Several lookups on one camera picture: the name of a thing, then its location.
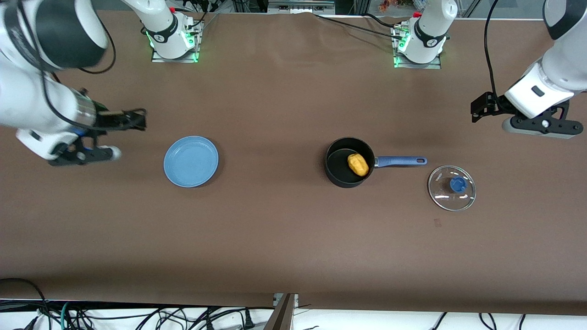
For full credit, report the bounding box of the glass lid with blue knob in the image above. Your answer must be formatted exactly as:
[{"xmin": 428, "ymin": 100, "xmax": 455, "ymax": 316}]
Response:
[{"xmin": 427, "ymin": 165, "xmax": 477, "ymax": 212}]

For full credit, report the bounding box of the yellow potato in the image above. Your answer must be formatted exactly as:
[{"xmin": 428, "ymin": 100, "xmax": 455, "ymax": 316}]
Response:
[{"xmin": 347, "ymin": 154, "xmax": 370, "ymax": 177}]

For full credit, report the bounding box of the round blue plate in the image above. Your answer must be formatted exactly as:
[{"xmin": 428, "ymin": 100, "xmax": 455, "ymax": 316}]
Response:
[{"xmin": 163, "ymin": 136, "xmax": 220, "ymax": 188}]

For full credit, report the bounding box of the brown table cover mat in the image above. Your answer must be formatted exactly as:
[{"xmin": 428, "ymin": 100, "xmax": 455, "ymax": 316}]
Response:
[{"xmin": 0, "ymin": 8, "xmax": 587, "ymax": 317}]

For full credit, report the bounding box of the grey background device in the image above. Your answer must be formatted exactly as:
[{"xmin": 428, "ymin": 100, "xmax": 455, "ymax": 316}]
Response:
[{"xmin": 268, "ymin": 0, "xmax": 335, "ymax": 13}]

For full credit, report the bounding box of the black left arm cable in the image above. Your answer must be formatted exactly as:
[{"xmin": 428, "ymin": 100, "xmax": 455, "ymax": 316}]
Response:
[{"xmin": 484, "ymin": 0, "xmax": 501, "ymax": 99}]

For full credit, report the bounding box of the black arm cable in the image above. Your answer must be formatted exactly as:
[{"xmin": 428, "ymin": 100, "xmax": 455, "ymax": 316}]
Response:
[
  {"xmin": 16, "ymin": 0, "xmax": 117, "ymax": 138},
  {"xmin": 484, "ymin": 0, "xmax": 501, "ymax": 99}
]

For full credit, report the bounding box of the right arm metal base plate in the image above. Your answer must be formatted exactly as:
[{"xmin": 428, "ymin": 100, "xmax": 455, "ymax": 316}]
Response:
[{"xmin": 151, "ymin": 18, "xmax": 201, "ymax": 63}]

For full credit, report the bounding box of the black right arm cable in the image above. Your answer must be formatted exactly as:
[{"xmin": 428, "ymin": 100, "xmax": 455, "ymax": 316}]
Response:
[{"xmin": 16, "ymin": 0, "xmax": 117, "ymax": 138}]

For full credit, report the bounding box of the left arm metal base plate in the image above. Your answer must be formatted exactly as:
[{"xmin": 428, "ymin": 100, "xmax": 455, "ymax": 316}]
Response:
[{"xmin": 392, "ymin": 23, "xmax": 442, "ymax": 69}]

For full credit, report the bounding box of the short black table cable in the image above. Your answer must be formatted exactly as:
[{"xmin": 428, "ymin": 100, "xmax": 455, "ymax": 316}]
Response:
[{"xmin": 364, "ymin": 13, "xmax": 404, "ymax": 29}]

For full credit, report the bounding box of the black pot with blue handle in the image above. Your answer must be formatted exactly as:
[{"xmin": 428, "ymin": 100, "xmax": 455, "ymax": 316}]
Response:
[{"xmin": 325, "ymin": 137, "xmax": 428, "ymax": 188}]

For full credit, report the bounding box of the long black table cable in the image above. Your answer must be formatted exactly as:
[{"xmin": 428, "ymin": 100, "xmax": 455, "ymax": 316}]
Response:
[{"xmin": 314, "ymin": 14, "xmax": 404, "ymax": 41}]

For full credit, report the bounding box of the thick black looped cable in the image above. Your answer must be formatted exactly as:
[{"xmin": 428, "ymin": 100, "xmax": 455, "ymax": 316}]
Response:
[{"xmin": 0, "ymin": 278, "xmax": 49, "ymax": 330}]

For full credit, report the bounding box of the brown table leg post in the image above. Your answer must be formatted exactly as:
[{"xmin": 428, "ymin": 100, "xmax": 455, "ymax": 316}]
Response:
[{"xmin": 264, "ymin": 294, "xmax": 295, "ymax": 330}]

